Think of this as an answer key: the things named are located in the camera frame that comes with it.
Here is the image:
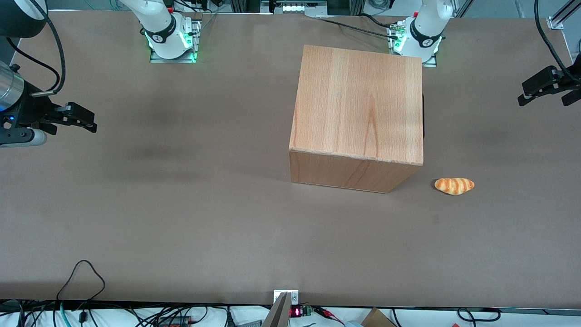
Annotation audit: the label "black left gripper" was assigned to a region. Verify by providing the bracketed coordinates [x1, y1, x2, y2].
[518, 66, 581, 108]

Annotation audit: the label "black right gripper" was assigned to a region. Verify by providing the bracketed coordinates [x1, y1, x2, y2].
[0, 83, 98, 137]

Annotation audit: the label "wooden drawer cabinet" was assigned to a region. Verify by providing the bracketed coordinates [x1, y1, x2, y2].
[289, 44, 424, 194]

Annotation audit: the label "aluminium profile bar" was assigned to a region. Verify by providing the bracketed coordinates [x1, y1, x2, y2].
[547, 0, 581, 30]

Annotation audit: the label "striped toy bread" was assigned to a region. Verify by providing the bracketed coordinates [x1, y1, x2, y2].
[434, 177, 475, 196]

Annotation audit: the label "orange black device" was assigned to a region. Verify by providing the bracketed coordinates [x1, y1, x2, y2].
[156, 315, 192, 327]

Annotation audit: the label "white power strip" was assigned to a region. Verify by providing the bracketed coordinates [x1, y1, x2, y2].
[271, 0, 333, 15]

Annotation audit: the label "tan wooden beam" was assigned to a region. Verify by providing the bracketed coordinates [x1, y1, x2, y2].
[261, 292, 291, 327]

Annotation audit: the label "brown cardboard piece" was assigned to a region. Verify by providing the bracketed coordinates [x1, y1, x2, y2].
[360, 307, 398, 327]

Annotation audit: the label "red clip leads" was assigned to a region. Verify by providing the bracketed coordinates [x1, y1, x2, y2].
[313, 306, 346, 324]

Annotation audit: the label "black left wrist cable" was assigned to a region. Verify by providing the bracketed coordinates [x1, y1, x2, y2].
[534, 0, 581, 85]

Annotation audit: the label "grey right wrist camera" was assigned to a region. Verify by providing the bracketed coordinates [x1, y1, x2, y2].
[0, 128, 48, 147]

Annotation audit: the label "thick black wrist cable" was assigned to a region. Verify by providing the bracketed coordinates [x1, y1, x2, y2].
[30, 0, 67, 97]

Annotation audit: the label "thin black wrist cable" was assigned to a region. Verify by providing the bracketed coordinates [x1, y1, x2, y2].
[5, 37, 61, 78]

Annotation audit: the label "thin black looped cable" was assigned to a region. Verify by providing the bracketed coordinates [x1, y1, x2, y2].
[56, 260, 106, 315]

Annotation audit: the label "short black table cable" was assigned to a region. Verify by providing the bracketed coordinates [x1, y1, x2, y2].
[358, 13, 405, 29]

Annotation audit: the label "long black table cable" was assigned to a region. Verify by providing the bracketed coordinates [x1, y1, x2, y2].
[315, 16, 403, 40]

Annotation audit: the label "tangled black cables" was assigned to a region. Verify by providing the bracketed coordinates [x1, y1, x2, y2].
[0, 300, 273, 327]

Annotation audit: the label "black flat-looped cable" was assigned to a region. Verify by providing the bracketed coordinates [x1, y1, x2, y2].
[456, 307, 502, 322]

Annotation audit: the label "small metal bracket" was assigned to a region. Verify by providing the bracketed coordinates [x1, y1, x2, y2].
[273, 289, 300, 305]

